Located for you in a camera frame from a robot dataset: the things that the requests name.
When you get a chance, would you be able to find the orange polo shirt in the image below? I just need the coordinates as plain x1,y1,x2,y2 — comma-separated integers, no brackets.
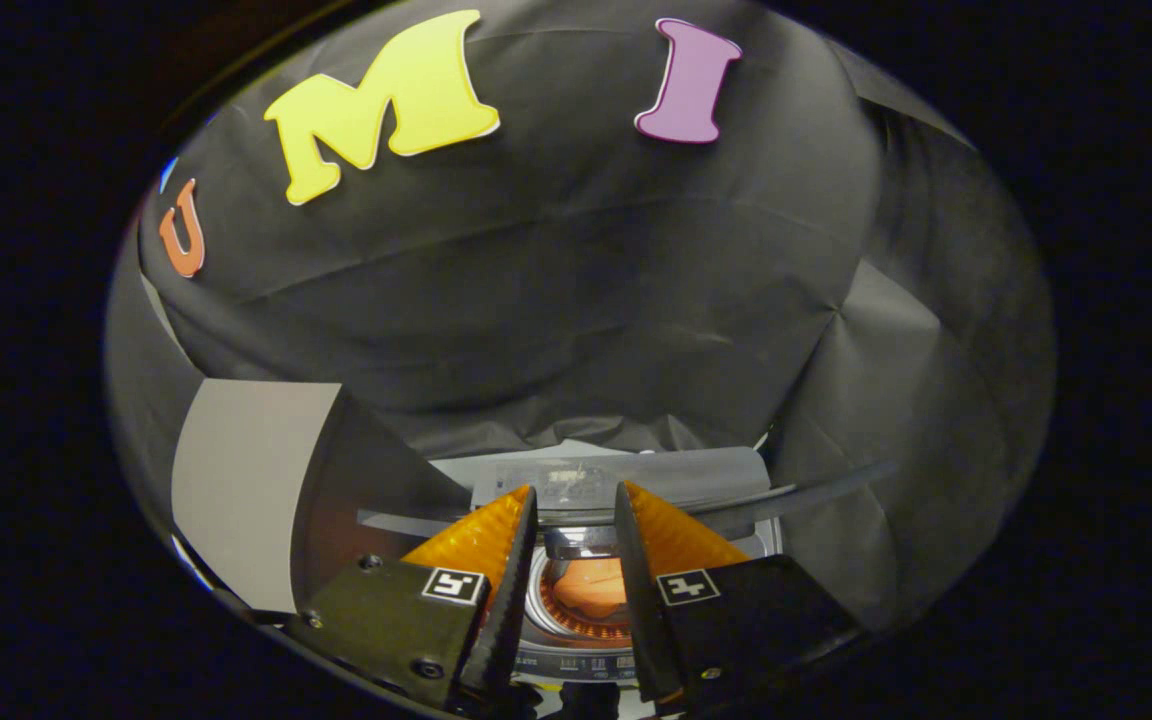
548,557,633,622

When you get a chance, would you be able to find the black backdrop cloth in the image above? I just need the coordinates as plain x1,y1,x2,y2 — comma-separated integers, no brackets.
104,0,1057,633

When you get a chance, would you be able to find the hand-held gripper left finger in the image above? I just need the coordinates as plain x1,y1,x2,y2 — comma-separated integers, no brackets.
286,485,541,717

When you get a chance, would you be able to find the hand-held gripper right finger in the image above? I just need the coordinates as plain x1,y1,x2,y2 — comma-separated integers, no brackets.
614,481,868,714

